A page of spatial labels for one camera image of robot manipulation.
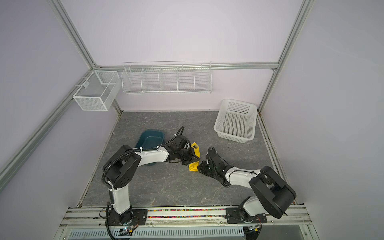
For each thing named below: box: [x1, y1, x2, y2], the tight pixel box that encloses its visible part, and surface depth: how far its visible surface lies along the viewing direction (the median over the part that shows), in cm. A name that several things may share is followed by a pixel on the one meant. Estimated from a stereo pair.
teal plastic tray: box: [135, 130, 165, 148], surface depth 106 cm
